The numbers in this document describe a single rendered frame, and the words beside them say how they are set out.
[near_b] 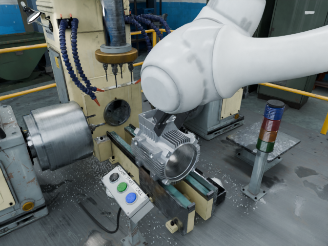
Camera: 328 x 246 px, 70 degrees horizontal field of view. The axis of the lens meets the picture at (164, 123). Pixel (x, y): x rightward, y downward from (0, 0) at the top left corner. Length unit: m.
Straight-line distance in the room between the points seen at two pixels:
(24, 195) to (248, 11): 0.88
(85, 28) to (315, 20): 3.16
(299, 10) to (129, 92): 3.05
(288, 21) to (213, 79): 3.62
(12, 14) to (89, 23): 4.95
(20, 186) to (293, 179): 1.12
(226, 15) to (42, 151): 0.74
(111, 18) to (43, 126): 0.47
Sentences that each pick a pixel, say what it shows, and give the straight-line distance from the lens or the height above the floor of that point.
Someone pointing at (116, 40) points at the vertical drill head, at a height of 1.38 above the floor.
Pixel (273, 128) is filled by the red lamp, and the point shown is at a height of 1.13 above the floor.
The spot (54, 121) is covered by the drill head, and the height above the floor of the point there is 1.14.
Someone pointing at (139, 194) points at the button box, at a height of 1.07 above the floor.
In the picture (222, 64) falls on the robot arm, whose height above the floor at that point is 1.47.
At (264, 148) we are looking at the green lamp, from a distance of 0.94.
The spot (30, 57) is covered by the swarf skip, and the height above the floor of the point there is 0.53.
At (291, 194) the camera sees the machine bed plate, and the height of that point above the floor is 0.80.
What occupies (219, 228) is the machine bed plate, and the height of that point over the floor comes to 0.80.
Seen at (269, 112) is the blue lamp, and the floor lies 1.19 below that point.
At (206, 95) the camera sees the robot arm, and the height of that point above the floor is 1.42.
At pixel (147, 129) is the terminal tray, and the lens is 0.86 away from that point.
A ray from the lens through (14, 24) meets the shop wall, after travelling 6.12.
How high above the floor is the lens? 1.54
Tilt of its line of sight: 29 degrees down
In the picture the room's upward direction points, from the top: straight up
